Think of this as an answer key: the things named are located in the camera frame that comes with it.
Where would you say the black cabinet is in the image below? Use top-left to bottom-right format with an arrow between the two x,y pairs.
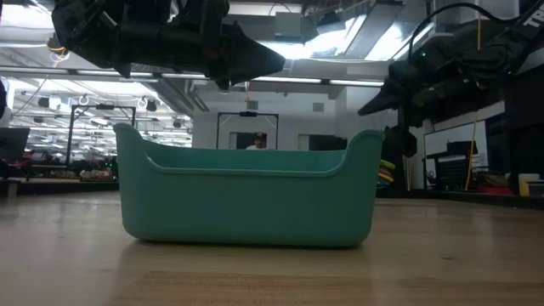
376,142 -> 407,199

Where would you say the dark monitor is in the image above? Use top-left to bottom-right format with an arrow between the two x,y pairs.
0,127 -> 31,162

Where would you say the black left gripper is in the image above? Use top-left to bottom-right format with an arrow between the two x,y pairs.
114,0 -> 286,93

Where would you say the yellow box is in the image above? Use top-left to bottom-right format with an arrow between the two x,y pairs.
518,173 -> 541,197

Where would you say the teal plastic basket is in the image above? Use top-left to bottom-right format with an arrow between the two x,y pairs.
112,122 -> 385,248

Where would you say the person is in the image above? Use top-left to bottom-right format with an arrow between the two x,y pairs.
245,131 -> 269,151

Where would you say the black shelf unit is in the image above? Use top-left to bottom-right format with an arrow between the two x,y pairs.
423,139 -> 479,190

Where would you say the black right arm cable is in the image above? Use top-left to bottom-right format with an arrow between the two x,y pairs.
407,2 -> 523,56

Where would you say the long tube light bar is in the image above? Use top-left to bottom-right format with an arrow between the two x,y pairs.
0,67 -> 386,88

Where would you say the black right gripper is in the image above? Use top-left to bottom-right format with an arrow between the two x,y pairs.
358,28 -> 524,159

